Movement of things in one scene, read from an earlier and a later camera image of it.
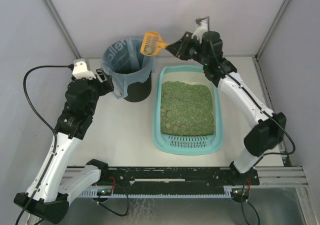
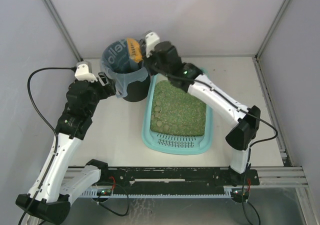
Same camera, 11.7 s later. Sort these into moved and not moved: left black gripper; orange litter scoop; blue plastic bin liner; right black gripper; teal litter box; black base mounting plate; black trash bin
Moved: orange litter scoop; right black gripper; teal litter box
Not moved: black trash bin; left black gripper; blue plastic bin liner; black base mounting plate
